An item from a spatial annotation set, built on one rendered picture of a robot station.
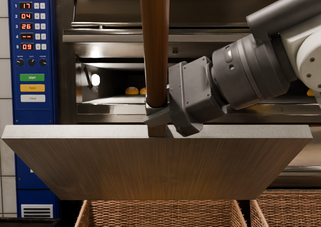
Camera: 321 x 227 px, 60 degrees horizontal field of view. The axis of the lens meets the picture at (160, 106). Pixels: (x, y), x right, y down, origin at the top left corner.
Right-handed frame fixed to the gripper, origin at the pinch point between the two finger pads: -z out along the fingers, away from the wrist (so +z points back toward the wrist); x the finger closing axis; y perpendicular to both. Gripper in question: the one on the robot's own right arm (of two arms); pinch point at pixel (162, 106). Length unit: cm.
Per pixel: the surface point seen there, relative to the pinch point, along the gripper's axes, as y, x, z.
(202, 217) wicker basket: 68, 0, -29
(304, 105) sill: 72, -35, 16
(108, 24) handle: 10, -51, -28
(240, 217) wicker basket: 64, 2, -13
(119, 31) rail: 11, -45, -24
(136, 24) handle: 15, -51, -20
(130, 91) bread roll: 84, -96, -85
